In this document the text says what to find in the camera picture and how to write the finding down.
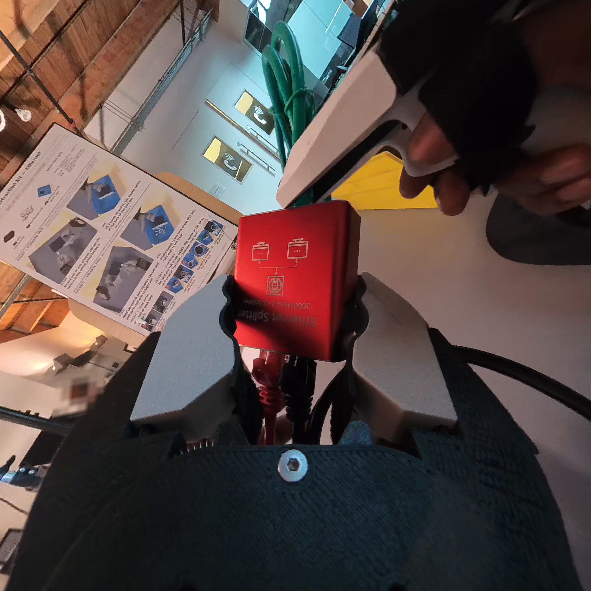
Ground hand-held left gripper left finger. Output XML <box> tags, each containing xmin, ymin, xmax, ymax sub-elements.
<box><xmin>130</xmin><ymin>275</ymin><xmax>259</xmax><ymax>445</ymax></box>

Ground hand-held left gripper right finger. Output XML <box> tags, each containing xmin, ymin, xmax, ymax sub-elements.
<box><xmin>330</xmin><ymin>272</ymin><xmax>459</xmax><ymax>444</ymax></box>

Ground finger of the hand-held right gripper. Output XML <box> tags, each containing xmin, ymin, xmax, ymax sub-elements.
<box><xmin>276</xmin><ymin>48</ymin><xmax>425</xmax><ymax>209</ymax></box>

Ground yellow plastic bin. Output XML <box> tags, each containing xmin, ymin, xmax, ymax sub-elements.
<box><xmin>331</xmin><ymin>151</ymin><xmax>440</xmax><ymax>211</ymax></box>

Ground green ethernet cable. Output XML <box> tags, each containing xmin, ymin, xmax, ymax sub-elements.
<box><xmin>262</xmin><ymin>21</ymin><xmax>335</xmax><ymax>206</ymax></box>

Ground red ethernet cable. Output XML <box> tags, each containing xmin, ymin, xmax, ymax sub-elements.
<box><xmin>251</xmin><ymin>349</ymin><xmax>284</xmax><ymax>445</ymax></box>

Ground black ethernet cable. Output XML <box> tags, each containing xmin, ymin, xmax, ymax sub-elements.
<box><xmin>278</xmin><ymin>344</ymin><xmax>591</xmax><ymax>445</ymax></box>

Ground red ethernet splitter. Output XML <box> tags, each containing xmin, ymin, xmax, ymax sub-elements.
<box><xmin>233</xmin><ymin>200</ymin><xmax>362</xmax><ymax>363</ymax></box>

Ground grey desk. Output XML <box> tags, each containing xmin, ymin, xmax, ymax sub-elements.
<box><xmin>323</xmin><ymin>203</ymin><xmax>591</xmax><ymax>591</ymax></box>

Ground instruction board with wooden frame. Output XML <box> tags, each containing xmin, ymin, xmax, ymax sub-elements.
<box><xmin>0</xmin><ymin>122</ymin><xmax>239</xmax><ymax>338</ymax></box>

